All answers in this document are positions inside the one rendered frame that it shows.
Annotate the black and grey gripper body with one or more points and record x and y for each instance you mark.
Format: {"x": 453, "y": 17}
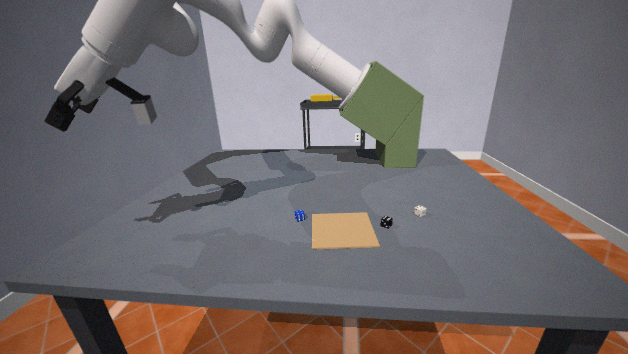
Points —
{"x": 93, "y": 69}

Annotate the white die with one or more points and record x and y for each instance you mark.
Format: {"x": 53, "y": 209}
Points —
{"x": 420, "y": 211}

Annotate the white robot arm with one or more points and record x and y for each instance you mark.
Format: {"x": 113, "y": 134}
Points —
{"x": 122, "y": 29}

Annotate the black die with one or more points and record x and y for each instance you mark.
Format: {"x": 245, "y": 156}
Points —
{"x": 386, "y": 221}

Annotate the tan flat mat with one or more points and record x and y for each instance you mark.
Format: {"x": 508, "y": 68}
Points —
{"x": 342, "y": 231}

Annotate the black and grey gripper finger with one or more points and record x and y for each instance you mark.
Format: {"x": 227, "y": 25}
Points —
{"x": 61, "y": 114}
{"x": 89, "y": 107}

